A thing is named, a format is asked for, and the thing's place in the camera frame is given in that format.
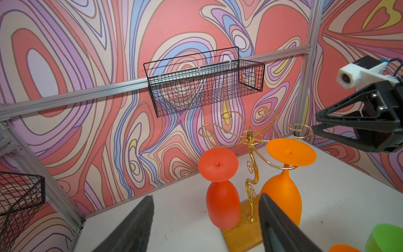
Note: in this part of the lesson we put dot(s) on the black wire basket back wall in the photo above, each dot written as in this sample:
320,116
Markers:
190,80

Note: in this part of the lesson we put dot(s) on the orange front wine glass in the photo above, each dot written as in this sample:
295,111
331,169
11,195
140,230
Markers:
281,188

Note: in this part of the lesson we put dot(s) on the black wire basket wall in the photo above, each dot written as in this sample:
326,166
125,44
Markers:
22,196
190,80

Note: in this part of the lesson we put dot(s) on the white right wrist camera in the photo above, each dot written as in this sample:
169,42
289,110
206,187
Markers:
366,71

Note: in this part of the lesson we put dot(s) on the green wine glass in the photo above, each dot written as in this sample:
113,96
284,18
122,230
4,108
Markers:
385,238

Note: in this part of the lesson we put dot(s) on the gold wire rack wooden base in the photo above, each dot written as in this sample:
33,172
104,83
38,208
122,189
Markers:
244,236

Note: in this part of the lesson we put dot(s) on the black wire basket left wall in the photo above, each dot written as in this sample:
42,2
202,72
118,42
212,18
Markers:
22,196

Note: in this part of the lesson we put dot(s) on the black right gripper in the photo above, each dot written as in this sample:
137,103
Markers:
377,110

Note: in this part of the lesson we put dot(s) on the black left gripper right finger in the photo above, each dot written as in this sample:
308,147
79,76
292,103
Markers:
279,232

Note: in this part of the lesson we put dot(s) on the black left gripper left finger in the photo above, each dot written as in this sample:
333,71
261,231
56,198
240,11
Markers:
133,233

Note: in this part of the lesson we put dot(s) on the orange wine glass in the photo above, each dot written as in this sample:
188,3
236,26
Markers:
281,188
343,248

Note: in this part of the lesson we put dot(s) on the red wine glass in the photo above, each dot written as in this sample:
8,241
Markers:
219,165

